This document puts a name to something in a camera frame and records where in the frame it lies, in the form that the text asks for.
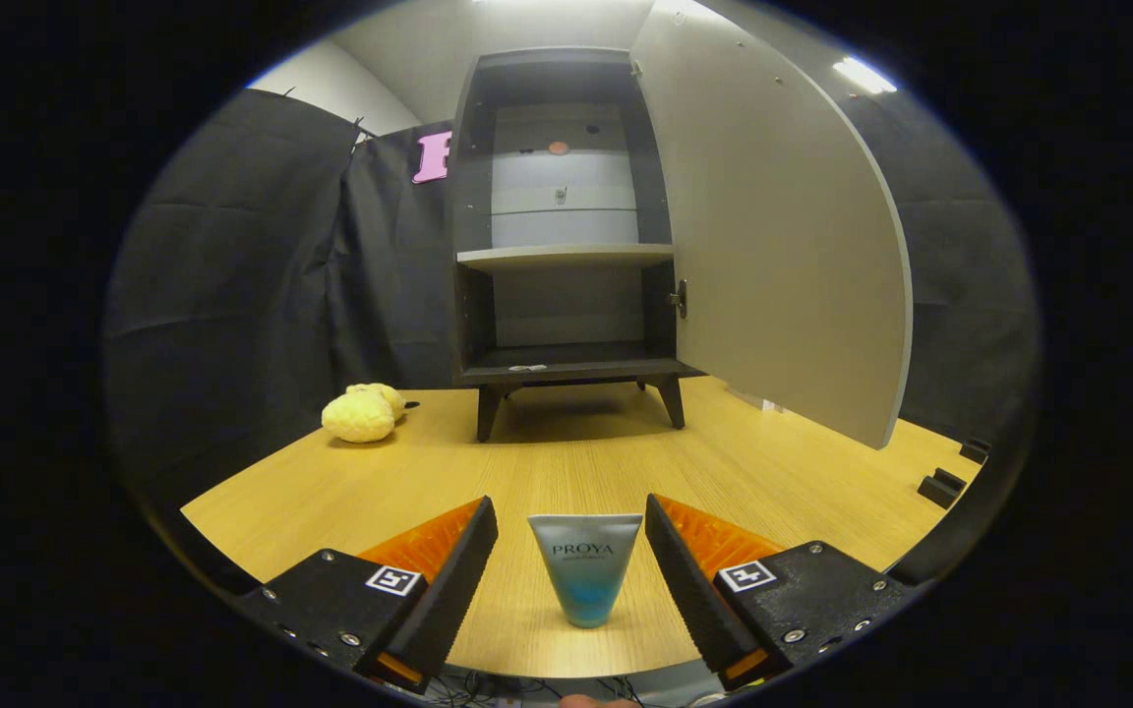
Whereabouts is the grey cabinet door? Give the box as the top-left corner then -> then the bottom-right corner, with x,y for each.
628,0 -> 915,450

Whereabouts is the white and blue cosmetic tube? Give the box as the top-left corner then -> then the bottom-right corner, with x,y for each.
527,513 -> 644,628

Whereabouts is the black backdrop cloth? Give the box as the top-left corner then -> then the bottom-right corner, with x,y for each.
102,87 -> 1044,512

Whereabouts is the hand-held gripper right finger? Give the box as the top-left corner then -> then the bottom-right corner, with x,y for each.
645,495 -> 922,691

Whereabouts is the tangle of black cables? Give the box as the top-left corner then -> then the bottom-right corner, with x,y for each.
424,672 -> 567,708

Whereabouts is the yellow sponge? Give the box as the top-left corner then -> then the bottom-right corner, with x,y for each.
346,383 -> 407,422
322,391 -> 396,443

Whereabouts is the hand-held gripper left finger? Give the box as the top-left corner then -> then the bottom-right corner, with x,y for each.
232,497 -> 501,697

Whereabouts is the long strip ceiling light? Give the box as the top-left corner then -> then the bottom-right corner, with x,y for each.
832,56 -> 898,95

